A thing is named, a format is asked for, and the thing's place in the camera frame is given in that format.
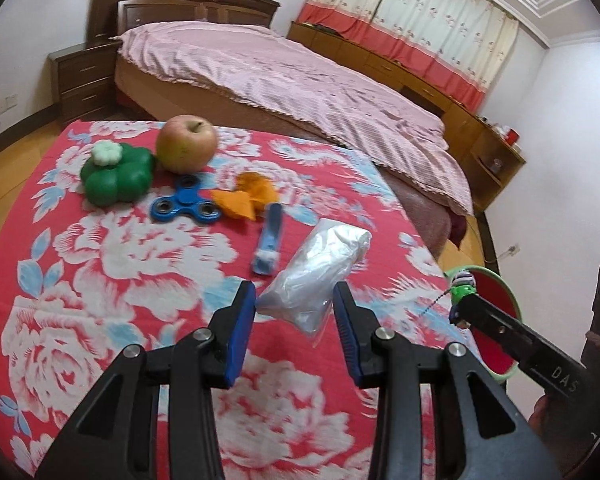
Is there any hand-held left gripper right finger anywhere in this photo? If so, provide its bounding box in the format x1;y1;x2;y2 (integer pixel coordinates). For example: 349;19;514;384
333;282;561;480

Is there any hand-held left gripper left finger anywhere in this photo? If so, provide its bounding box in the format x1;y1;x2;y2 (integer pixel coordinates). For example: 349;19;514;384
35;280;257;480

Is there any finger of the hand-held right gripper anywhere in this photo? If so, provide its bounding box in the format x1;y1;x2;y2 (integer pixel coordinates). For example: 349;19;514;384
462;291;536;363

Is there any red bin with green rim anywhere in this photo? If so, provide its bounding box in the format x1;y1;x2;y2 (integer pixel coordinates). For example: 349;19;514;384
444;266;523;381

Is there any green keychain toy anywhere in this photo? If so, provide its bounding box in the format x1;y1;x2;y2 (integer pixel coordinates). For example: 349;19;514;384
420;270;478;331

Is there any clear plastic bag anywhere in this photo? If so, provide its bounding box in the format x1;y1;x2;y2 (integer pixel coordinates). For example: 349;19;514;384
255;217;372;347

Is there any person's right hand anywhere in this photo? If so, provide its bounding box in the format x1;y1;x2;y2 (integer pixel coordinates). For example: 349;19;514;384
527;395;556;433

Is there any blue and white tube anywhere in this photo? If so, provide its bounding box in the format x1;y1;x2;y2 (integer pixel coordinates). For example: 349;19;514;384
251;202;283;276

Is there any maroon cloth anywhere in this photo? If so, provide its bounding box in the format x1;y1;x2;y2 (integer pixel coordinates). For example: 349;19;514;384
450;212;468;251

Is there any orange peel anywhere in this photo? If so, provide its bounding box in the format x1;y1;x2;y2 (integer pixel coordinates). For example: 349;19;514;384
211;171;281;221

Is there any blue fidget spinner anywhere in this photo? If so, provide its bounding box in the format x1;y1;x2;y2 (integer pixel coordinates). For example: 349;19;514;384
150;174;222;223

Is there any wooden corner shelf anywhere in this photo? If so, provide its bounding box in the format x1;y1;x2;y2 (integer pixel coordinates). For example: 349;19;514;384
467;120;527;211

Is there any green toy pepper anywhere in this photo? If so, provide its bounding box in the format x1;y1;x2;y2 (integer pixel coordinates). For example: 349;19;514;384
79;141;157;207

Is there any red apple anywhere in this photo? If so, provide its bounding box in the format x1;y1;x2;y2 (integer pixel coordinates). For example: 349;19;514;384
155;115;218;175

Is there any bed with pink quilt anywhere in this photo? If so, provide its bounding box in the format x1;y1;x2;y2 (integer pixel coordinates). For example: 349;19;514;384
115;21;476;216

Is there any long wooden cabinet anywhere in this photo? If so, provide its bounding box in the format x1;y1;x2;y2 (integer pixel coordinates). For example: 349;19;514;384
286;21;481;133

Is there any dark wooden nightstand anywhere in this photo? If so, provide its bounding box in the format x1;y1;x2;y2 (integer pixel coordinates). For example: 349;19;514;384
47;40;123;126

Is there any floral curtain with red band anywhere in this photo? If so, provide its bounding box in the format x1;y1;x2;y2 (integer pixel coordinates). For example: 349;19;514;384
300;0;521;113

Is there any dark wooden bed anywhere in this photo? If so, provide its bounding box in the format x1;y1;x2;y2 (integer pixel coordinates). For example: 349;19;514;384
86;0;281;43

